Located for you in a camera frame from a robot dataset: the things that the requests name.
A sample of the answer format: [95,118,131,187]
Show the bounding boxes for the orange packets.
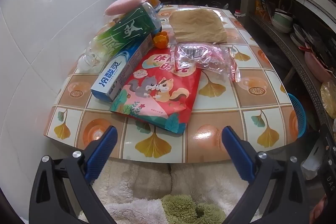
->
[255,0,273,22]

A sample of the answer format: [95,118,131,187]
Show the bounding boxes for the person's right hand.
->
[310,195,334,224]

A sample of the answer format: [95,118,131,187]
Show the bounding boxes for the clear pink plastic wrapper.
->
[170,42,242,83]

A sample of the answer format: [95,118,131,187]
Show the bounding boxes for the brown paper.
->
[168,9,227,43]

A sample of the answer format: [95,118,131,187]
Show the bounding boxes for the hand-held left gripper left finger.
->
[29,126,118,224]

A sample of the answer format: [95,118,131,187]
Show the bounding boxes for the yellow plastic bag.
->
[320,81,336,119]

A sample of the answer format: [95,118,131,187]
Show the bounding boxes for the blue plastic basket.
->
[287,93,307,138]

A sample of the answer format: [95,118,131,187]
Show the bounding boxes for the blue white toothpaste box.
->
[91,35,154,103]

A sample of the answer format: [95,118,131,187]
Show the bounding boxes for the orange peel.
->
[152,31,168,49]

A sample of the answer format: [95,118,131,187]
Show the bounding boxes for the pink sponge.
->
[104,0,151,16]

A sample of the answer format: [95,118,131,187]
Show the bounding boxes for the stack of plates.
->
[290,23,310,47]

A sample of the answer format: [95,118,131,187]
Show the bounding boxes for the pink basin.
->
[304,49,334,83]

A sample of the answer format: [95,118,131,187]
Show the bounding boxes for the green label plastic bottle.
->
[77,2,162,73]

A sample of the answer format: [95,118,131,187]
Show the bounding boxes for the green white bowl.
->
[271,10,294,33]

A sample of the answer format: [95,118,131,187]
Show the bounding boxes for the white plastic bag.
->
[302,139,326,180]

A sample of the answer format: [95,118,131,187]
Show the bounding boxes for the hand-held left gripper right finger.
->
[221,126,310,224]

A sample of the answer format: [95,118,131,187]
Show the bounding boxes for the red squirrel snack bag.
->
[110,49,202,135]

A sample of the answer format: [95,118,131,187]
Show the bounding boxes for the perforated metal shelf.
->
[249,14,336,151]

